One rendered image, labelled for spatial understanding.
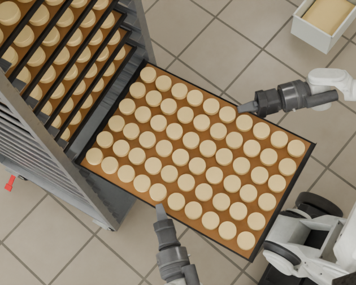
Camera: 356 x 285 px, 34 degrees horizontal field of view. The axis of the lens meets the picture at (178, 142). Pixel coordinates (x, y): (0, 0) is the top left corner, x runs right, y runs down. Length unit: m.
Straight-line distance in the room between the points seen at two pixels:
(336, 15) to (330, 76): 1.22
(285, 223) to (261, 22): 1.29
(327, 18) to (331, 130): 0.56
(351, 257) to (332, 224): 0.47
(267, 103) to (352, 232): 0.52
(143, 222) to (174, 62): 0.81
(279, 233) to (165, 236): 0.51
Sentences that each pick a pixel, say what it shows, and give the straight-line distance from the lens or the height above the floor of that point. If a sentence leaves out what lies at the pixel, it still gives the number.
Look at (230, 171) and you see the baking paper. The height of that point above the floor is 0.89.
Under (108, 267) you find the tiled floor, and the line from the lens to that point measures 2.59.
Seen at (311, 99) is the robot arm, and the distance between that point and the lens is 1.76.
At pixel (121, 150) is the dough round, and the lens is 1.73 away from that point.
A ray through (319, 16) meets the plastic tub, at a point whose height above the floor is 0.06.
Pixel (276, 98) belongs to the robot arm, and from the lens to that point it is 1.75.
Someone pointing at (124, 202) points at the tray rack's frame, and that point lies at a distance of 2.49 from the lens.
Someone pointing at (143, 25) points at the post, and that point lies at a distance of 1.73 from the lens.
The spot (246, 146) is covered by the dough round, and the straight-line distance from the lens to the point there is 1.71.
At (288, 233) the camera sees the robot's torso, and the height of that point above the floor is 0.60.
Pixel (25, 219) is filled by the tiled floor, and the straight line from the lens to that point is 2.74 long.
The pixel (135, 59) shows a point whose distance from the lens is 1.92.
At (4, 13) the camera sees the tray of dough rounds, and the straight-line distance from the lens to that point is 1.29.
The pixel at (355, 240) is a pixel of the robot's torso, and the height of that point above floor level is 1.18.
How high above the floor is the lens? 2.51
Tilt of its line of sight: 68 degrees down
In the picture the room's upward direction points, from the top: 13 degrees counter-clockwise
